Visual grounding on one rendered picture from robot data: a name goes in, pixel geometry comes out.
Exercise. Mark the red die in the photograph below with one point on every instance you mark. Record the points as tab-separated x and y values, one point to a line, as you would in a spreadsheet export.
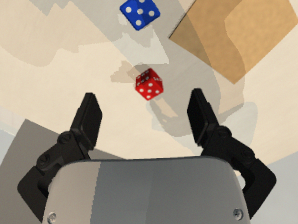
149	84

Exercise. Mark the tan mat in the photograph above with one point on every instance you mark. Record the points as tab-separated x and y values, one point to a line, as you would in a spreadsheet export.
232	36

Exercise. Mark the blue die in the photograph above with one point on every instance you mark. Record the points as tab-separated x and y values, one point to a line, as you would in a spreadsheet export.
140	12

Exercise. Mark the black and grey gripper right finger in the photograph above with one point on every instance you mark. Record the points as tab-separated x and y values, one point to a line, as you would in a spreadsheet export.
259	179

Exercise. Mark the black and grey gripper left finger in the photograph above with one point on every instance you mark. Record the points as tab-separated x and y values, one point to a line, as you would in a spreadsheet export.
83	134

